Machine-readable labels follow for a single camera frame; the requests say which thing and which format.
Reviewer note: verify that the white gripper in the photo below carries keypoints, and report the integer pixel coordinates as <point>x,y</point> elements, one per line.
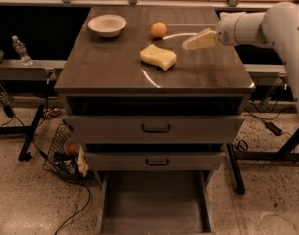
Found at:
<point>224,32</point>

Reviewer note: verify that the orange fruit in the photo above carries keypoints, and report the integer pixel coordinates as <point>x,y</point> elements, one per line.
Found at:
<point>158,30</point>

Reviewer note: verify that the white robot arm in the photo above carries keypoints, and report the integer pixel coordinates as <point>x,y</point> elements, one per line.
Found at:
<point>277,28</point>

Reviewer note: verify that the grey drawer cabinet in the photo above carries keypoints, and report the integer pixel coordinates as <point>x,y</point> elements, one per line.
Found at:
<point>105,77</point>

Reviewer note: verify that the middle grey drawer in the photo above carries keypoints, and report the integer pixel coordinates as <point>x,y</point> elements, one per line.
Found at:
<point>151,161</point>

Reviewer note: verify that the top grey drawer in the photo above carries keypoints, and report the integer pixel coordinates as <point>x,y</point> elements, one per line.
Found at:
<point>154,129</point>

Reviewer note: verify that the bottom grey open drawer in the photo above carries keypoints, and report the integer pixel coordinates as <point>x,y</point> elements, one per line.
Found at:
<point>154,203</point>

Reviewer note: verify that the yellow sponge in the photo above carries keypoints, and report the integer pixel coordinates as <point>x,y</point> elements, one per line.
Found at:
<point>158,57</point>

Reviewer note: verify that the white ceramic bowl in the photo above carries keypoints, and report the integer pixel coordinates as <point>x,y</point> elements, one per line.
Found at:
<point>107,26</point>

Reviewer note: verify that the black power adapter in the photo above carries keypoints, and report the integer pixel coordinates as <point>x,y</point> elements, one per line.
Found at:
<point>273,129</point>

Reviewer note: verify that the black table leg right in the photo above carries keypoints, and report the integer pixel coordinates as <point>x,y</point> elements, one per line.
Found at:
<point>284,154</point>

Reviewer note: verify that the black table leg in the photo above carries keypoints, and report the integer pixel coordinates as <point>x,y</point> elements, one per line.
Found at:
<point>284,154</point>
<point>29,132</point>

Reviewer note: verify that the clear plastic water bottle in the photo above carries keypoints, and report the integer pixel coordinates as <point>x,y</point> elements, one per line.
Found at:
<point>21,50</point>

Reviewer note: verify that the snack bag in basket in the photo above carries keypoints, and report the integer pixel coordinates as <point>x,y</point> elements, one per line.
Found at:
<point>65,164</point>

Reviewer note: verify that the black table leg left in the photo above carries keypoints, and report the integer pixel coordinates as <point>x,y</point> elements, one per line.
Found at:
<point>29,132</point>

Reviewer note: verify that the black wire basket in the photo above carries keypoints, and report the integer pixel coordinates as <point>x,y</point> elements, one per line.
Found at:
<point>60,139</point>

